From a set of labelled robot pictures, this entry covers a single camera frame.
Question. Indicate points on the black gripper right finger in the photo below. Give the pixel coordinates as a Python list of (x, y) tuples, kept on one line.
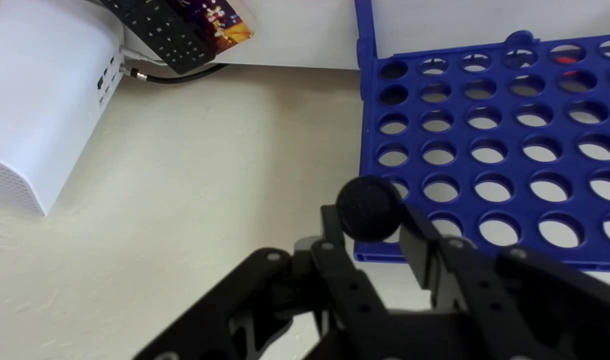
[(523, 305)]

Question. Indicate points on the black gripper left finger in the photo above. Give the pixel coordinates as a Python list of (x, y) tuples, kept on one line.
[(256, 303)]

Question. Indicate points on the black game disc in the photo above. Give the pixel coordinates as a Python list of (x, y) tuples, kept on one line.
[(368, 208)]

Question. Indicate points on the blue connect four grid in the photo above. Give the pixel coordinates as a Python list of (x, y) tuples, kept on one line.
[(503, 142)]

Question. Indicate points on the purple card box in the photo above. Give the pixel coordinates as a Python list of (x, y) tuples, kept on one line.
[(184, 35)]

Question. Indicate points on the white speaker box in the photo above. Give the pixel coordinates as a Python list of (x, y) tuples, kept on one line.
[(61, 62)]

